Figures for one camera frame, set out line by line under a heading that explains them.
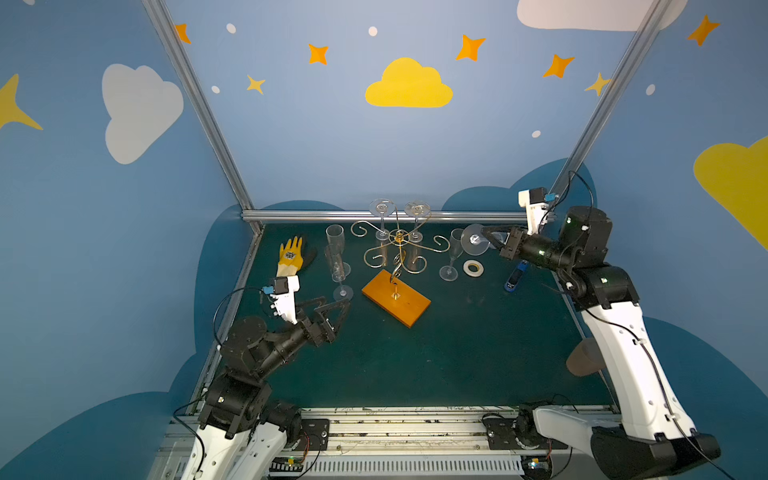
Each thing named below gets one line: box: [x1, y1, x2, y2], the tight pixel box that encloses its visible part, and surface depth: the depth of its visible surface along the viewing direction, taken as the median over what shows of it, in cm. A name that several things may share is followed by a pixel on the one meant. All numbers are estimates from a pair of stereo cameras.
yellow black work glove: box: [276, 236, 318, 277], surface depth 110 cm
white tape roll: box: [463, 259, 485, 278], surface depth 110 cm
